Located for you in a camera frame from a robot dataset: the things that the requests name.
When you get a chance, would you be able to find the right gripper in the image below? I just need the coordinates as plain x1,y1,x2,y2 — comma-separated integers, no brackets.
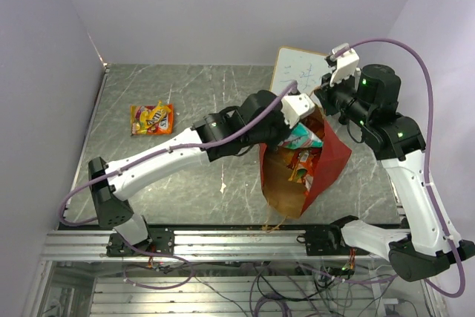
314,67,372,128

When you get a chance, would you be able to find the teal snack packet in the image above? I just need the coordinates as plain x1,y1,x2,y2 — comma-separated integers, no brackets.
278,122,323,150

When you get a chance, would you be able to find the orange skittles packet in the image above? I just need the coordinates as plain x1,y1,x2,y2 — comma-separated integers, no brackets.
288,148,322,196

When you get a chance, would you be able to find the red paper bag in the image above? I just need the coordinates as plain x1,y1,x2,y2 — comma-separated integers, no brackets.
259,94,352,220

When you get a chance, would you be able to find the orange lay's chip bag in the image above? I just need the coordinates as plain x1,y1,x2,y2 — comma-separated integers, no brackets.
130,101,174,136

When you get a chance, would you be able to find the yellow m&m's packet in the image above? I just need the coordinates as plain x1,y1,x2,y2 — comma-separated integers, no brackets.
139,101,171,132

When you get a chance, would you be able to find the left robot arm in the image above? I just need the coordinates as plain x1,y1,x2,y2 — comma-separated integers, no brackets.
88,90,307,255

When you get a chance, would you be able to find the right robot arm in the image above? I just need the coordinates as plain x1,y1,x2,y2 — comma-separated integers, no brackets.
313,64,474,281

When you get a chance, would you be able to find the small whiteboard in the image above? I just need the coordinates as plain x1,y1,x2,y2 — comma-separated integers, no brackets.
270,47,330,96

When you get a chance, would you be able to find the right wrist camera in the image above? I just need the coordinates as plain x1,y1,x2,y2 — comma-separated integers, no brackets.
327,43,360,87

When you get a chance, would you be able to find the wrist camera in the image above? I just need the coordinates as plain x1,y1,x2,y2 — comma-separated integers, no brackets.
281,94,315,128
327,43,360,87

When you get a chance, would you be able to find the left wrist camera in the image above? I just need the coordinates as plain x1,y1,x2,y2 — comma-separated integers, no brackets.
281,94,315,128

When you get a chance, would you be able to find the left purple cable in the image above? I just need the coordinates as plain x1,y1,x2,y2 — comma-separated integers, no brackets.
59,81,300,290

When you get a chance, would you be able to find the purple cable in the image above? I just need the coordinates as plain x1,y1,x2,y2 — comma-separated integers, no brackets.
328,37,467,298
59,81,300,290

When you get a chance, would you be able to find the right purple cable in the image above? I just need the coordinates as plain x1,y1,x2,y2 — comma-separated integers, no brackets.
328,37,467,298

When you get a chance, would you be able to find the aluminium frame rail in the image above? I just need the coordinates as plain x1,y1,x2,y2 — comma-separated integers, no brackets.
40,227,413,263

